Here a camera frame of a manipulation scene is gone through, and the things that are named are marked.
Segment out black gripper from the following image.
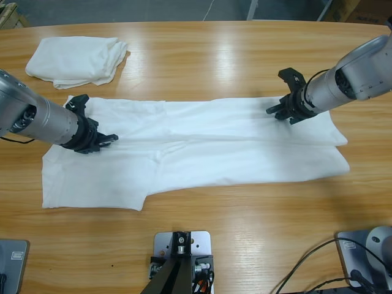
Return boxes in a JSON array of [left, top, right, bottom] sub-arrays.
[[265, 88, 321, 126], [60, 113, 119, 156]]

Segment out white t-shirt with black print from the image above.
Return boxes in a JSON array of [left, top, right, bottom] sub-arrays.
[[41, 95, 350, 212]]

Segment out folded plain white t-shirt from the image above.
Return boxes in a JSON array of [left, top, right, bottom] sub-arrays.
[[24, 36, 129, 91]]

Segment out brown cardboard box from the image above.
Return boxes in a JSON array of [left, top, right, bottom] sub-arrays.
[[329, 0, 392, 24]]

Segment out wooden pallet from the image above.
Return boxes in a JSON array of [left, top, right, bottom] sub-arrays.
[[0, 2, 30, 30]]

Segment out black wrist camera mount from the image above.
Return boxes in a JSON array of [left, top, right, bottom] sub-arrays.
[[64, 94, 91, 116], [277, 67, 307, 91]]

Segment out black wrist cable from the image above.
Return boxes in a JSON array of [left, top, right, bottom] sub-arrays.
[[306, 69, 330, 88]]

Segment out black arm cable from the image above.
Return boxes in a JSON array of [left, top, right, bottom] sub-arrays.
[[0, 136, 35, 145]]

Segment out white metal frame leg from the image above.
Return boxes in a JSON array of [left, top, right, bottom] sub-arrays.
[[247, 0, 260, 21], [317, 0, 334, 21]]

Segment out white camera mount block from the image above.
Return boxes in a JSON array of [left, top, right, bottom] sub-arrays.
[[152, 230, 214, 294]]

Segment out long black curved cable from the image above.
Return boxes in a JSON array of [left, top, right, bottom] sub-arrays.
[[276, 238, 392, 294]]

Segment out dark camera post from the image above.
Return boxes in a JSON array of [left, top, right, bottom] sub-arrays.
[[143, 232, 194, 294]]

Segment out grey base plate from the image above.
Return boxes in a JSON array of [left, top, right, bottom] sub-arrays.
[[0, 238, 31, 294], [336, 229, 392, 287]]

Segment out orange and black mount cables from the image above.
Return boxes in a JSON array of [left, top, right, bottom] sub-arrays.
[[191, 269, 217, 294]]

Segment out black base plug cable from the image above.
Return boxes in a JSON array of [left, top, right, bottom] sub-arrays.
[[318, 268, 392, 294]]

